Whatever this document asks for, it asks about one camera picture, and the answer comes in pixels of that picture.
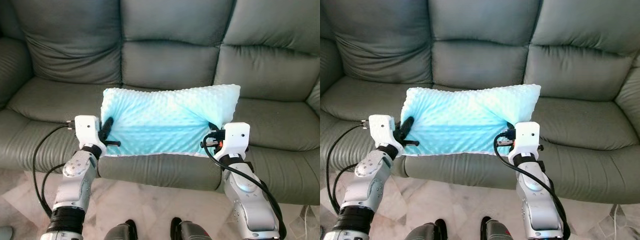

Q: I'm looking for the silver robot leg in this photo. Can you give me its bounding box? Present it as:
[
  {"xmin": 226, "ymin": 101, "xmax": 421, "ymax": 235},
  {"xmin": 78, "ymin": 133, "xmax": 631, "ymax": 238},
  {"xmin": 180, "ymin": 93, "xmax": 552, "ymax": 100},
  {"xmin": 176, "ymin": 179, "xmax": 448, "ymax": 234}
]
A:
[
  {"xmin": 102, "ymin": 219, "xmax": 138, "ymax": 240},
  {"xmin": 404, "ymin": 219, "xmax": 448, "ymax": 240},
  {"xmin": 480, "ymin": 216, "xmax": 513, "ymax": 240},
  {"xmin": 170, "ymin": 216, "xmax": 213, "ymax": 240}
]

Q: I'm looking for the silver robot left leg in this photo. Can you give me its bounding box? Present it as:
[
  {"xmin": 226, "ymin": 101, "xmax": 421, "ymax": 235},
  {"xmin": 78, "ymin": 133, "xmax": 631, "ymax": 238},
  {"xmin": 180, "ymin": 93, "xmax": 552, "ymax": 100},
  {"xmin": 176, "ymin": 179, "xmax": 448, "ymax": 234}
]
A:
[
  {"xmin": 404, "ymin": 219, "xmax": 448, "ymax": 240},
  {"xmin": 102, "ymin": 219, "xmax": 138, "ymax": 240}
]

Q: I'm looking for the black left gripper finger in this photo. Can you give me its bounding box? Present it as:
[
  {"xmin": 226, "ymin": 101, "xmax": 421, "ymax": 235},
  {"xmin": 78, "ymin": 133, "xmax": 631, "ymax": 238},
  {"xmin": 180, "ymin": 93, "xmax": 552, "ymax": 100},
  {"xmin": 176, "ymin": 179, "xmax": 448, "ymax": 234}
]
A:
[
  {"xmin": 397, "ymin": 116, "xmax": 415, "ymax": 143},
  {"xmin": 101, "ymin": 117, "xmax": 115, "ymax": 144}
]

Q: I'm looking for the silver robot right leg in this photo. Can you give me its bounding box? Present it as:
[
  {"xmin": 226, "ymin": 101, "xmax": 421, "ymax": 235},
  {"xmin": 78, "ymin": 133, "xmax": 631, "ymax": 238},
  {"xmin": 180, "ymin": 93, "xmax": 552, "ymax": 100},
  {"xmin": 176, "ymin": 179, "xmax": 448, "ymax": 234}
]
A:
[
  {"xmin": 480, "ymin": 216, "xmax": 513, "ymax": 240},
  {"xmin": 170, "ymin": 216, "xmax": 213, "ymax": 240}
]

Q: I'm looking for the teal dotted pillow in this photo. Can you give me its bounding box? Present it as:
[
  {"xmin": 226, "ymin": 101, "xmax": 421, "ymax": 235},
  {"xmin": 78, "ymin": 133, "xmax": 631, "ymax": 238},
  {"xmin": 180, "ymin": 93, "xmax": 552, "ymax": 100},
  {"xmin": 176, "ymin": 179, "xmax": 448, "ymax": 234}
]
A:
[
  {"xmin": 100, "ymin": 83, "xmax": 242, "ymax": 158},
  {"xmin": 400, "ymin": 83, "xmax": 542, "ymax": 157}
]

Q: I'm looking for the green leather sofa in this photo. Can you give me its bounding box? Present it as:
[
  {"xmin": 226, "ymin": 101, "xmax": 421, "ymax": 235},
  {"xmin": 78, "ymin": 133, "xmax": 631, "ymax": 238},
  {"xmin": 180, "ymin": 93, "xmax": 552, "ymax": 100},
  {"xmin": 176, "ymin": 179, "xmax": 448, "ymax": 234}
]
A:
[
  {"xmin": 320, "ymin": 0, "xmax": 640, "ymax": 205},
  {"xmin": 0, "ymin": 0, "xmax": 321, "ymax": 206}
]

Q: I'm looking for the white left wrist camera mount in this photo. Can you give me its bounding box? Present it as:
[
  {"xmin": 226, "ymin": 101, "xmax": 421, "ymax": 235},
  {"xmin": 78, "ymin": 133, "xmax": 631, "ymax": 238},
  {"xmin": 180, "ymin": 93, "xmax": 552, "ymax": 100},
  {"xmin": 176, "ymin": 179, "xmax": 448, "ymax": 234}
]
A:
[
  {"xmin": 368, "ymin": 114, "xmax": 403, "ymax": 153},
  {"xmin": 74, "ymin": 115, "xmax": 107, "ymax": 155}
]

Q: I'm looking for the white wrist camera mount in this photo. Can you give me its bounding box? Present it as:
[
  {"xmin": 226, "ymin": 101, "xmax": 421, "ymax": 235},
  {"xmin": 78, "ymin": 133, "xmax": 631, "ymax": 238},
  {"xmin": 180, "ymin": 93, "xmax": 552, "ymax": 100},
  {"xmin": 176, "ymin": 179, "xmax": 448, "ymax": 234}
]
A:
[
  {"xmin": 507, "ymin": 121, "xmax": 543, "ymax": 160},
  {"xmin": 220, "ymin": 122, "xmax": 251, "ymax": 160},
  {"xmin": 74, "ymin": 115, "xmax": 107, "ymax": 155},
  {"xmin": 368, "ymin": 114, "xmax": 403, "ymax": 153}
]

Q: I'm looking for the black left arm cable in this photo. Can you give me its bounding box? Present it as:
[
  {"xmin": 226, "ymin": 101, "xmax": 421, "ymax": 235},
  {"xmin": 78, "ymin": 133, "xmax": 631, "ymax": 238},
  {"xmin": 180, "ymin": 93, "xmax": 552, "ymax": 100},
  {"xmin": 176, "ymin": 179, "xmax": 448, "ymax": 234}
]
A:
[
  {"xmin": 335, "ymin": 162, "xmax": 362, "ymax": 216},
  {"xmin": 32, "ymin": 123, "xmax": 76, "ymax": 219},
  {"xmin": 326, "ymin": 123, "xmax": 371, "ymax": 217},
  {"xmin": 41, "ymin": 162, "xmax": 69, "ymax": 217}
]

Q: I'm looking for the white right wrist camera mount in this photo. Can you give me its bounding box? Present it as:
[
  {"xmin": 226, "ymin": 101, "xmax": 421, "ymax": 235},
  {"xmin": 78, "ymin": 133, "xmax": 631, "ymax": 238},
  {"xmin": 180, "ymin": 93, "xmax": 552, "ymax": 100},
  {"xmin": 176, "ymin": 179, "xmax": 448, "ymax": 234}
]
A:
[
  {"xmin": 220, "ymin": 122, "xmax": 251, "ymax": 160},
  {"xmin": 507, "ymin": 121, "xmax": 543, "ymax": 160}
]

